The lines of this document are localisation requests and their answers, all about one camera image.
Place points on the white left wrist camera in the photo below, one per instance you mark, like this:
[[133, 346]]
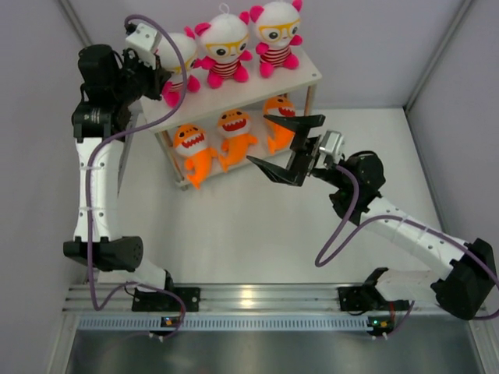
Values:
[[143, 39]]

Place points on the white two-tier shelf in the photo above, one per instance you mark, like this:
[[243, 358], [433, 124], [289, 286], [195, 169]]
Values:
[[204, 107]]

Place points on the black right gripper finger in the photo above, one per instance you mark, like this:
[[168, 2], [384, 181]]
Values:
[[275, 173], [300, 124]]

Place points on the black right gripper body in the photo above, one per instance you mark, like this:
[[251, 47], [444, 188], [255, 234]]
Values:
[[304, 155]]

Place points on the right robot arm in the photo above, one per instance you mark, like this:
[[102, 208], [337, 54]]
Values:
[[459, 275]]

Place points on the white pink striped plush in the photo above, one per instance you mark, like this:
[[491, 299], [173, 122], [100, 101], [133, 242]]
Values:
[[225, 40], [276, 27], [181, 74]]

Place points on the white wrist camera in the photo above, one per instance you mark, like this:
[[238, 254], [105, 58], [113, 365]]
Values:
[[143, 39], [331, 148]]

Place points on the aluminium mounting rail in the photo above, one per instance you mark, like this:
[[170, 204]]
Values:
[[238, 298]]

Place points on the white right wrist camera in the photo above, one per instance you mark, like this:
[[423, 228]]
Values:
[[331, 148]]

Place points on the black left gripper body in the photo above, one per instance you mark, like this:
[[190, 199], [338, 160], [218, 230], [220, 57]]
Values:
[[138, 79]]

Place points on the grey slotted cable duct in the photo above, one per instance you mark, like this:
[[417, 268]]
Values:
[[235, 323]]

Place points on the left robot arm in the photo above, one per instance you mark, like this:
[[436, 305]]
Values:
[[111, 83]]

